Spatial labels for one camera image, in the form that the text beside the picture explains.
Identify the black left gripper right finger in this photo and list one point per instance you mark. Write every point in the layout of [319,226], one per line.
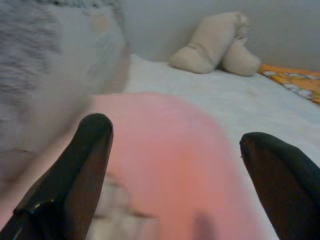
[280,180]

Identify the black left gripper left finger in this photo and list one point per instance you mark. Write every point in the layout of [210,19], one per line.
[75,162]

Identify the yellow cartoon print blanket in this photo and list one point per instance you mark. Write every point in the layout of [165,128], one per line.
[295,77]

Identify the pink cloth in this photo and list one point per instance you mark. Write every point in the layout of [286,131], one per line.
[170,150]

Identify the white bed sheet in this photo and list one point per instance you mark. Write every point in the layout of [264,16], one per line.
[225,100]

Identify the grey floral patterned pillow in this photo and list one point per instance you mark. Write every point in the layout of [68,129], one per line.
[37,50]

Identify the beige plush pillow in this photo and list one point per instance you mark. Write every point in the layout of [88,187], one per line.
[207,45]

